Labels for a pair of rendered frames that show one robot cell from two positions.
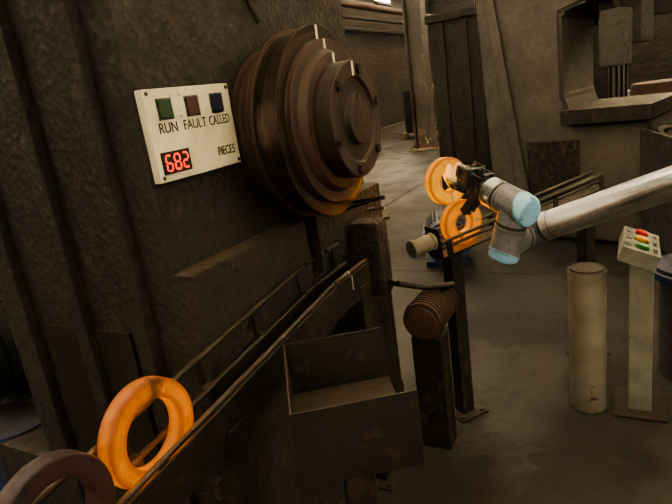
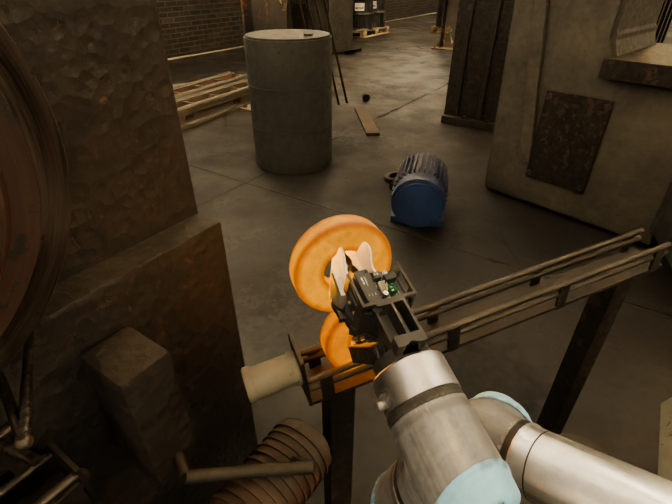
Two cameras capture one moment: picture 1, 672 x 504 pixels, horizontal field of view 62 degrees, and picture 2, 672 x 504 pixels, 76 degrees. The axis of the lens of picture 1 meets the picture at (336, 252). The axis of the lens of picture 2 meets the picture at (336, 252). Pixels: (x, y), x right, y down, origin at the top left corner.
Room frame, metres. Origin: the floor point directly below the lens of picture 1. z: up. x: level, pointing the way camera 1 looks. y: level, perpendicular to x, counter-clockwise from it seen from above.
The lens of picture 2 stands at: (1.28, -0.42, 1.23)
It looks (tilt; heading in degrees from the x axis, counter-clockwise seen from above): 33 degrees down; 4
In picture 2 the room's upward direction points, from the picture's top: straight up
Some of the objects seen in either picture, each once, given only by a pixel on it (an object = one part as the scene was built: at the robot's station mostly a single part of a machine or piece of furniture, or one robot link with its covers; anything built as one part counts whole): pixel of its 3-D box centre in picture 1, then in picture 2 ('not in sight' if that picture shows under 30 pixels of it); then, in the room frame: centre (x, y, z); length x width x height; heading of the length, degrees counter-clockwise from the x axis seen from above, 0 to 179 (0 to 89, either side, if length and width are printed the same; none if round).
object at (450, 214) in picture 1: (461, 222); (365, 332); (1.82, -0.43, 0.71); 0.16 x 0.03 x 0.16; 115
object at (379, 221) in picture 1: (370, 256); (143, 407); (1.67, -0.10, 0.68); 0.11 x 0.08 x 0.24; 60
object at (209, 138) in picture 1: (193, 130); not in sight; (1.22, 0.26, 1.15); 0.26 x 0.02 x 0.18; 150
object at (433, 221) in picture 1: (446, 234); (421, 186); (3.62, -0.76, 0.17); 0.57 x 0.31 x 0.34; 170
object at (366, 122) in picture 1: (351, 120); not in sight; (1.41, -0.09, 1.11); 0.28 x 0.06 x 0.28; 150
